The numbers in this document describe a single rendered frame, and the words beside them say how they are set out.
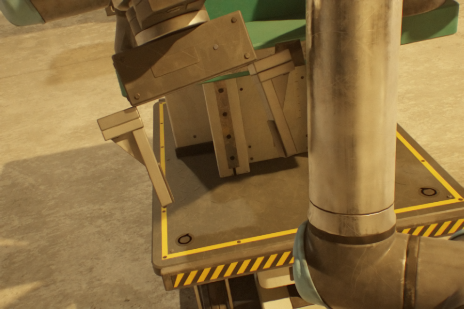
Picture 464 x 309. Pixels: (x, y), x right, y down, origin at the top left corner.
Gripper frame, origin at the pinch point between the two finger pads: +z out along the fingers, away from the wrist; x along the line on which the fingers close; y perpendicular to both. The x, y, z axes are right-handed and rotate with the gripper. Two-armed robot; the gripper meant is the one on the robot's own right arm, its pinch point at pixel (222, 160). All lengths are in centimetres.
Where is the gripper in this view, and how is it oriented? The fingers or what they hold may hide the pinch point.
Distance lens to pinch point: 52.3
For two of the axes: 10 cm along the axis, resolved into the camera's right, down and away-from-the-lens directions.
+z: 3.5, 9.3, 1.1
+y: -1.6, -0.6, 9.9
